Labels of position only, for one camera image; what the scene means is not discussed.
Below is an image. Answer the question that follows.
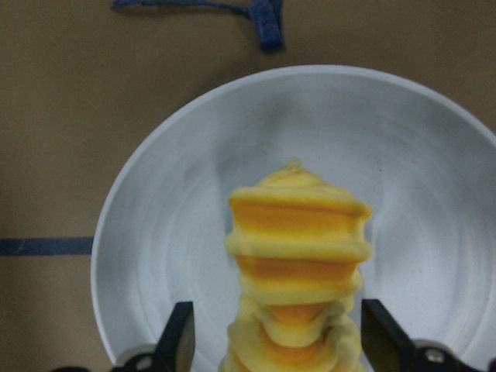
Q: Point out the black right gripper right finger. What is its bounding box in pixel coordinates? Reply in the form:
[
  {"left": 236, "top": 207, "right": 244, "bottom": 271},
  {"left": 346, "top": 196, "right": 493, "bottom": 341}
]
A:
[{"left": 360, "top": 298, "right": 479, "bottom": 372}]

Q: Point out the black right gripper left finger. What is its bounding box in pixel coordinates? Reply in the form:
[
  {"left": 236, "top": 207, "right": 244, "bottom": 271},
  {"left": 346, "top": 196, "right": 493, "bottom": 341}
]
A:
[{"left": 112, "top": 301, "right": 195, "bottom": 371}]

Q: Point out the light blue plate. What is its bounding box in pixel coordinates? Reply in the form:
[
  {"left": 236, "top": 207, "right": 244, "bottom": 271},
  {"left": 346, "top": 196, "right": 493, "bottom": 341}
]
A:
[{"left": 91, "top": 65, "right": 495, "bottom": 371}]

